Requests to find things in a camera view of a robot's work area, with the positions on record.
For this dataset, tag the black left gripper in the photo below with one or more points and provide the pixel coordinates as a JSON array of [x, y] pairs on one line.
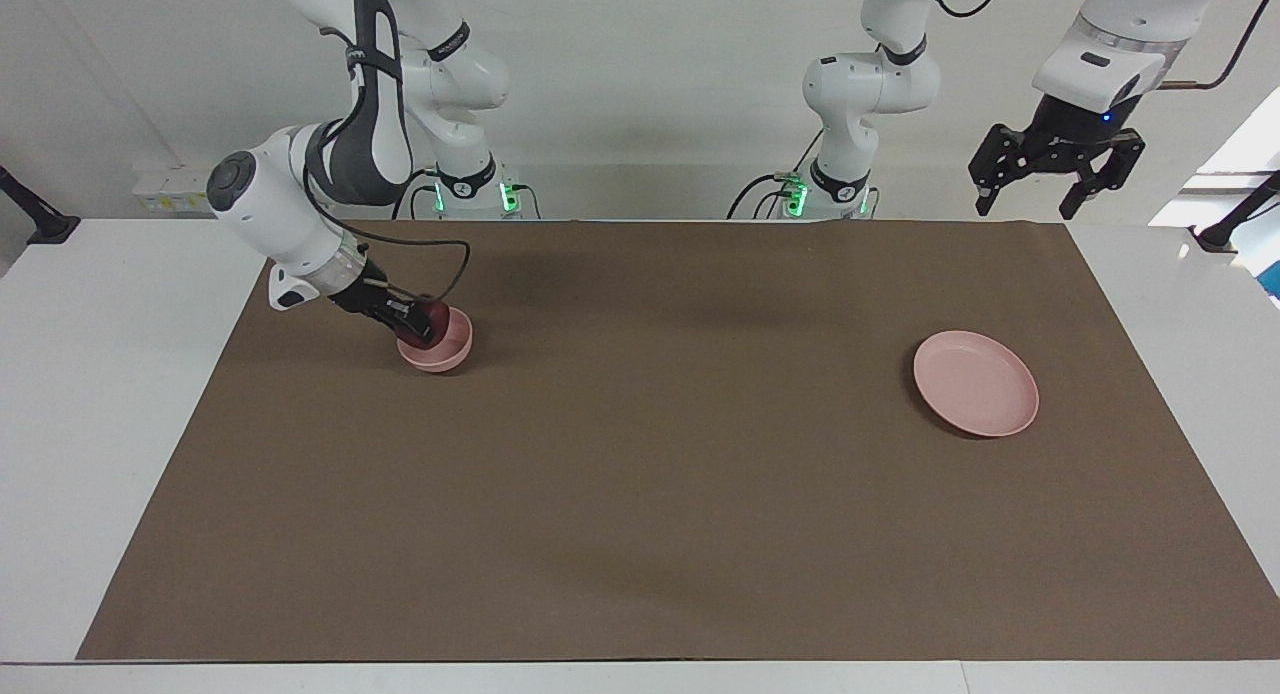
[[1075, 124]]

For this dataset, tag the pink bowl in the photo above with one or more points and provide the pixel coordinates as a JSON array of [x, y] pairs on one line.
[[455, 349]]

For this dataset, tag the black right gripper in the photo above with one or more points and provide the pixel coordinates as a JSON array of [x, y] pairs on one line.
[[362, 292]]

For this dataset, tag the white box with yellow labels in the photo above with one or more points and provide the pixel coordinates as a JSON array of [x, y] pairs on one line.
[[160, 199]]

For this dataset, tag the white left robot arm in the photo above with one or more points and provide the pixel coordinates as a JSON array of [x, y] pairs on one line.
[[860, 84]]

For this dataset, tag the pink plate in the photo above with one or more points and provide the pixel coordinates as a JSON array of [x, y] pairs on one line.
[[975, 384]]

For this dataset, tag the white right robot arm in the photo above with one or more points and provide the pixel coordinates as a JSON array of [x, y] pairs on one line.
[[370, 144]]

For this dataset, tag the dark red apple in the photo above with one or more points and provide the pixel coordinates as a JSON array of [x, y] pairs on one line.
[[438, 320]]

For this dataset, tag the black clamp stand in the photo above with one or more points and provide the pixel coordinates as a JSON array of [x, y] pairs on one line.
[[45, 224], [1220, 236]]

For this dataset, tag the brown table mat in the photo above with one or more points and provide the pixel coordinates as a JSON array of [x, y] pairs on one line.
[[640, 524]]

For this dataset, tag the small blue object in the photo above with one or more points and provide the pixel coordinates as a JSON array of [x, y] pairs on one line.
[[1272, 282]]

